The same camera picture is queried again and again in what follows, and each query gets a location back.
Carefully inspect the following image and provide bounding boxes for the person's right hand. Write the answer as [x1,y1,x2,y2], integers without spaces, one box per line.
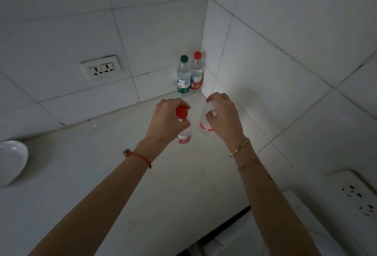
[205,92,248,151]

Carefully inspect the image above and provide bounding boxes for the person's left hand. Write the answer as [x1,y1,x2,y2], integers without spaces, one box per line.
[143,97,191,153]

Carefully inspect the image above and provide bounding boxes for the red cap plastic water bottle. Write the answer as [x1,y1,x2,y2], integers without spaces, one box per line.
[190,52,204,90]
[174,106,193,144]

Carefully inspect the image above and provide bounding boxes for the white cap plastic water bottle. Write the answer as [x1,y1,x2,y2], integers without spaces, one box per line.
[199,100,219,142]

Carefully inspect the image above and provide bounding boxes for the person's right forearm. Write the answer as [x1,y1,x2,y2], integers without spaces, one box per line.
[229,139,322,256]

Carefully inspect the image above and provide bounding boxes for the person's left forearm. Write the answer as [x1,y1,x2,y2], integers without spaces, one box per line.
[29,139,165,256]

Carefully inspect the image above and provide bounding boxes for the green cap plastic water bottle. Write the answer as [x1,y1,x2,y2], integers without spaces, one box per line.
[176,55,191,95]

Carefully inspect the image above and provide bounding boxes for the white ceramic bowl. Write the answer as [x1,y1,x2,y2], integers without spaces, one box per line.
[0,140,29,189]

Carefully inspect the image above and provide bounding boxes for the gold link bracelet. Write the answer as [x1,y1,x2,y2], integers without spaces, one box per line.
[229,138,250,158]

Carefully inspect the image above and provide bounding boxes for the red string bracelet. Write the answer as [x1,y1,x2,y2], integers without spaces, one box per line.
[123,149,152,169]

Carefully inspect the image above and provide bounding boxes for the thin gold chain bracelet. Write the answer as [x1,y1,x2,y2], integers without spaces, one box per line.
[237,158,262,172]

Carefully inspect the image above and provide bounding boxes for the white double wall socket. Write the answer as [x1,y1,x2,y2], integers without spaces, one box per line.
[80,55,122,81]

